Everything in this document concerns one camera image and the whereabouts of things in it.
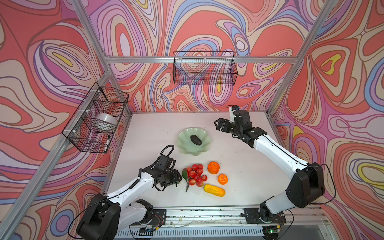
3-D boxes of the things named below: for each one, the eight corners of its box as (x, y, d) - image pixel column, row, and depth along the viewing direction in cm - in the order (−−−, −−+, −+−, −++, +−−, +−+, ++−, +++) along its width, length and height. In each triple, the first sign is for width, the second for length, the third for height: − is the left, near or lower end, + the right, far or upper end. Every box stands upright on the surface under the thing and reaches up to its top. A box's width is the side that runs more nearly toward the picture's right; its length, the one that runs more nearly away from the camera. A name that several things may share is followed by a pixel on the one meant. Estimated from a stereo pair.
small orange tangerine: (218, 185, 85) (219, 182, 82) (217, 176, 88) (218, 173, 85) (227, 185, 85) (228, 182, 82) (226, 176, 88) (227, 173, 85)
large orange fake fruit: (212, 176, 88) (213, 173, 84) (206, 168, 91) (206, 164, 87) (220, 170, 90) (221, 167, 86) (213, 163, 93) (214, 159, 89)
